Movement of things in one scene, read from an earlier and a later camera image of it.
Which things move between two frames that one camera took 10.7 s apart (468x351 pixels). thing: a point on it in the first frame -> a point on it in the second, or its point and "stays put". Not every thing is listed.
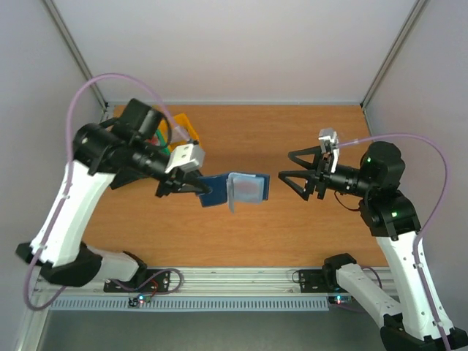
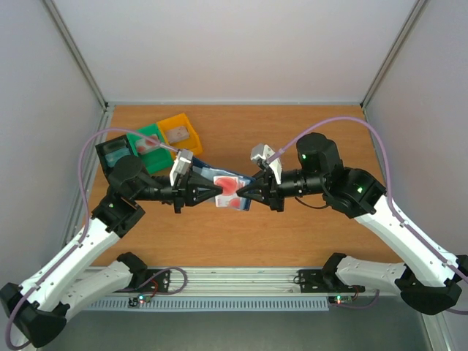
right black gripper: x=321 y=177 -> x=275 y=191
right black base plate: x=313 y=281 stays put
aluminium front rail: x=213 y=281 stays put
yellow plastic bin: x=179 y=120 stays put
